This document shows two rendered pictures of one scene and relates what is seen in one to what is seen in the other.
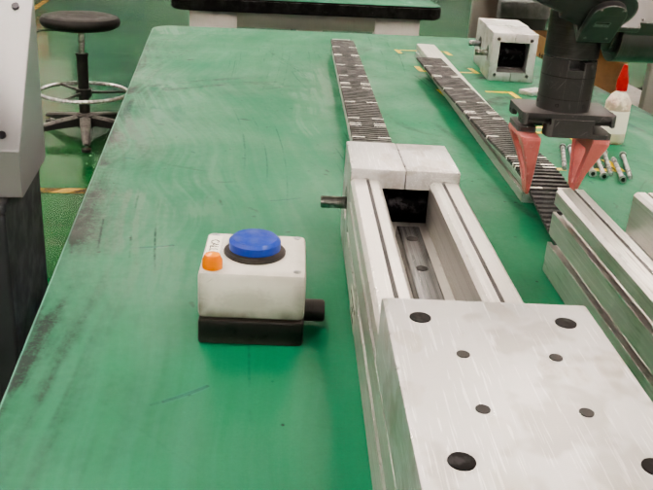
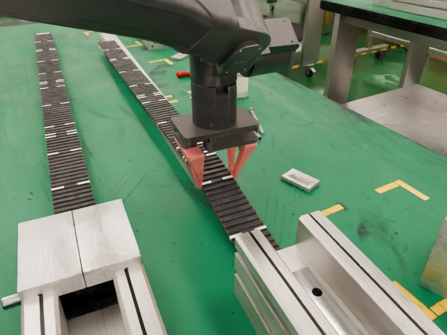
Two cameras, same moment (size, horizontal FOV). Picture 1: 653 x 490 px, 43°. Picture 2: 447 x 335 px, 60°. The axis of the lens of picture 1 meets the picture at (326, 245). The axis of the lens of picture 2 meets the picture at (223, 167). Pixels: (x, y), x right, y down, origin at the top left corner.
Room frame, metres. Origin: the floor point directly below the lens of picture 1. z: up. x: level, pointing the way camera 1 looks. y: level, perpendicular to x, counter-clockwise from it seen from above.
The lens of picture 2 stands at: (0.46, -0.10, 1.12)
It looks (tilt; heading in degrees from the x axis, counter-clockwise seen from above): 33 degrees down; 340
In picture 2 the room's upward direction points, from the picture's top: straight up
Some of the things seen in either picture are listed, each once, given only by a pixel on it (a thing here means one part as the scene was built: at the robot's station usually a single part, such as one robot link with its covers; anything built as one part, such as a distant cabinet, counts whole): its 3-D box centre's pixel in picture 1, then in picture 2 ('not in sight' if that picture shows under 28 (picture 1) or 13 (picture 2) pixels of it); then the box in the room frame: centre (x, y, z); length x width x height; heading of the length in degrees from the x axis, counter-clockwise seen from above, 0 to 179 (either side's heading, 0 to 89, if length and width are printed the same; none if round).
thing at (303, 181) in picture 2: not in sight; (300, 180); (0.88, -0.38, 0.78); 0.05 x 0.03 x 0.01; 26
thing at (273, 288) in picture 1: (264, 286); not in sight; (0.59, 0.05, 0.81); 0.10 x 0.08 x 0.06; 93
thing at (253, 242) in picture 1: (255, 248); not in sight; (0.59, 0.06, 0.84); 0.04 x 0.04 x 0.02
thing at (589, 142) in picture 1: (566, 154); (223, 153); (0.90, -0.26, 0.85); 0.07 x 0.07 x 0.09; 3
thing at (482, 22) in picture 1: (494, 44); not in sight; (1.83, -0.34, 0.83); 0.11 x 0.10 x 0.10; 92
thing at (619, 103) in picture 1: (618, 103); (239, 70); (1.24, -0.42, 0.84); 0.04 x 0.04 x 0.12
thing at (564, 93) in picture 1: (565, 90); (214, 107); (0.90, -0.25, 0.92); 0.10 x 0.07 x 0.07; 93
